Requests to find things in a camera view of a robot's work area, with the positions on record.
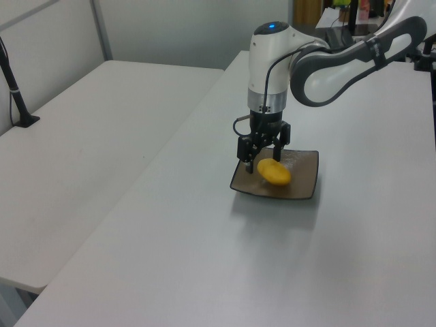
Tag grey partition post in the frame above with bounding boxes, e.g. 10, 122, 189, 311
89, 0, 114, 63

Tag black monitor stand pole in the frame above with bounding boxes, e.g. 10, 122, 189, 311
347, 0, 359, 36

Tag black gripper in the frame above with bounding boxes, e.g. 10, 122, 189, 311
236, 108, 292, 175

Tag white paper sheet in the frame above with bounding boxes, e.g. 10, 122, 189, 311
314, 7, 349, 30

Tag black camera stand pole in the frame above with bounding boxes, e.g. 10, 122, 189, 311
0, 35, 41, 129

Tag square brown ceramic plate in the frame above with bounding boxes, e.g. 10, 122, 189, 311
229, 145, 320, 201

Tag short black gripper cable loop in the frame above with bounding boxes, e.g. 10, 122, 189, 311
232, 114, 252, 138

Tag yellow potato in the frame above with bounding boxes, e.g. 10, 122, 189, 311
256, 157, 292, 187

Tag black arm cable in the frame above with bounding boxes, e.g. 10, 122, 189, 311
261, 42, 328, 114

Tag black clamp stand base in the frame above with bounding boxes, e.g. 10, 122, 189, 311
412, 32, 436, 73

